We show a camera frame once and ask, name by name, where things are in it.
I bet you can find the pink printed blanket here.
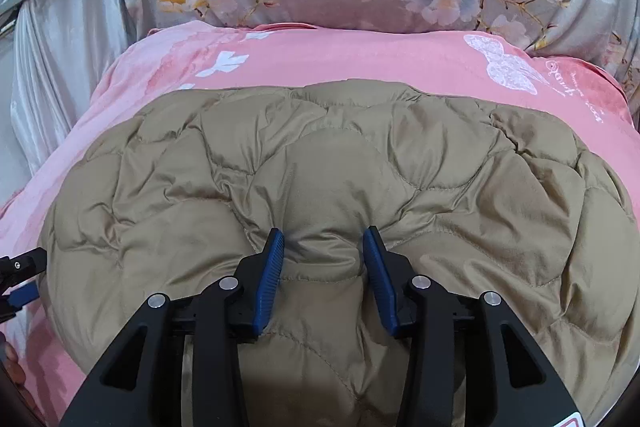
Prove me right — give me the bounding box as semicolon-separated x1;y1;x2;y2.
0;19;632;427

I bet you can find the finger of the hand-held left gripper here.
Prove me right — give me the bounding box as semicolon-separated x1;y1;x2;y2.
0;283;40;324
0;248;47;294

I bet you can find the khaki quilted jacket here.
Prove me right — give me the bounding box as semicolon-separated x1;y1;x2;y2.
37;79;640;427

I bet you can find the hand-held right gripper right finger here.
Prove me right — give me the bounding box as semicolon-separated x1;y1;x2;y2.
362;225;585;427

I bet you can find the grey satin curtain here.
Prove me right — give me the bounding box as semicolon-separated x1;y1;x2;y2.
0;0;151;208

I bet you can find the person's left hand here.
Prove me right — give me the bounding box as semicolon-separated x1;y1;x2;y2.
0;331;30;408

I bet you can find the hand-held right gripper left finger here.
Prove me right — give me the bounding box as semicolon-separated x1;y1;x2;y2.
59;228;286;427

